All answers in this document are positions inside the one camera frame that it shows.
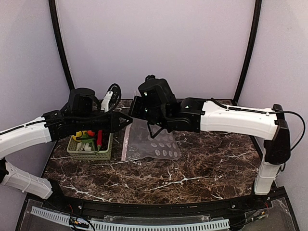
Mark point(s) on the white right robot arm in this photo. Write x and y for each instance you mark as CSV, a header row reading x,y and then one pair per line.
x,y
157,104

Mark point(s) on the white slotted cable duct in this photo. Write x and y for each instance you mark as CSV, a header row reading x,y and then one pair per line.
x,y
117,223

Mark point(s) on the clear zip top bag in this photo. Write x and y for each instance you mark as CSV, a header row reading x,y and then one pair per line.
x,y
138,143

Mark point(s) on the green leafy vegetable toy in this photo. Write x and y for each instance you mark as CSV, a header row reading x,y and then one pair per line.
x,y
88,136

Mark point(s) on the black right frame post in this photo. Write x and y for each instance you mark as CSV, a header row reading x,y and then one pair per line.
x,y
249,50

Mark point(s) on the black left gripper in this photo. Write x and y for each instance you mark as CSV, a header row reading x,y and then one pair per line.
x,y
111,122

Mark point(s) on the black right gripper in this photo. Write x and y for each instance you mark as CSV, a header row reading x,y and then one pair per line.
x,y
136,109

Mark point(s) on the black left frame post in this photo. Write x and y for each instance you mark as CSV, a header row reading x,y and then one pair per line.
x,y
59,43

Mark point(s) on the red chili pepper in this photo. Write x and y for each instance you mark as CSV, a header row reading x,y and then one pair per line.
x,y
99,140

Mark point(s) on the white garlic toy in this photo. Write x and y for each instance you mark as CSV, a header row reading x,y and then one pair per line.
x,y
84,147

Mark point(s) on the black front table rail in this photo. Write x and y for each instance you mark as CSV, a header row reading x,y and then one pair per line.
x,y
234,208

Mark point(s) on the black frame post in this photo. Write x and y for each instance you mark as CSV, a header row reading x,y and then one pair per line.
x,y
59,43
249,50

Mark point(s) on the yellow lemon toy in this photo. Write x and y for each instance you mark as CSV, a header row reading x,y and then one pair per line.
x,y
77,136

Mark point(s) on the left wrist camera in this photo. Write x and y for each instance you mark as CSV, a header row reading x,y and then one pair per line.
x,y
112,98

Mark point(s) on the green perforated plastic basket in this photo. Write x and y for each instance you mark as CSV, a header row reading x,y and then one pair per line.
x,y
103,154

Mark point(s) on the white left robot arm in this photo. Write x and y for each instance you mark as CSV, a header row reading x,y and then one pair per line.
x,y
82,112

